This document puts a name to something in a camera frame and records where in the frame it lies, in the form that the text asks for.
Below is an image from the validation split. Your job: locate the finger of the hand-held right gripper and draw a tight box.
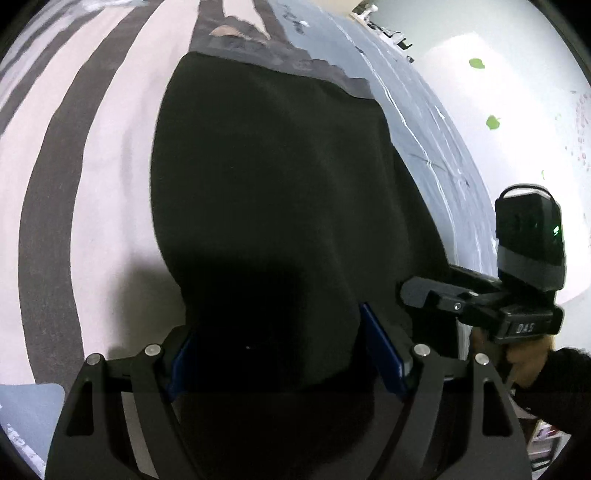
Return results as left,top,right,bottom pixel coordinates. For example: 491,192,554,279
401,276,481,320

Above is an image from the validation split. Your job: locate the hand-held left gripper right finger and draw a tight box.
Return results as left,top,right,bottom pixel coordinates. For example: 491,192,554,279
359,302,534,480

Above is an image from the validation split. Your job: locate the bedside clutter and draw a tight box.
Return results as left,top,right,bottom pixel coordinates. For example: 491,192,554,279
353,4,415,51

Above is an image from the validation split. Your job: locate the blue striped star bedsheet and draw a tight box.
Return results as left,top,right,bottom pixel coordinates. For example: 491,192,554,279
0,0,499,467

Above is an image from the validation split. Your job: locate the dark grey garment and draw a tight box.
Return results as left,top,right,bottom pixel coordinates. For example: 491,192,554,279
188,17,374,100

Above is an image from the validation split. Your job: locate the cluttered shelf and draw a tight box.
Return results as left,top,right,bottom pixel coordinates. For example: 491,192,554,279
525,415,571,478

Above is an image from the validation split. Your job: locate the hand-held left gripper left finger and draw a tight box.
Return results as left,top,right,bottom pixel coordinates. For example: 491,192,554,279
44,325,204,480

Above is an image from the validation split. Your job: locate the black garment with white stripes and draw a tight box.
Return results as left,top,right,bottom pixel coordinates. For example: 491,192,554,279
150,51,458,480

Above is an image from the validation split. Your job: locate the person's right forearm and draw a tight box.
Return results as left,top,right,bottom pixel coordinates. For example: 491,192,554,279
512,347,591,435

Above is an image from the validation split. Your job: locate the person's right hand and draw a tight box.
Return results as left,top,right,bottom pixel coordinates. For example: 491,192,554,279
470,330,557,391

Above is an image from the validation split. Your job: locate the grey white striped blanket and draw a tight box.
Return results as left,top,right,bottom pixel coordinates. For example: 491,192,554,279
0,0,287,386

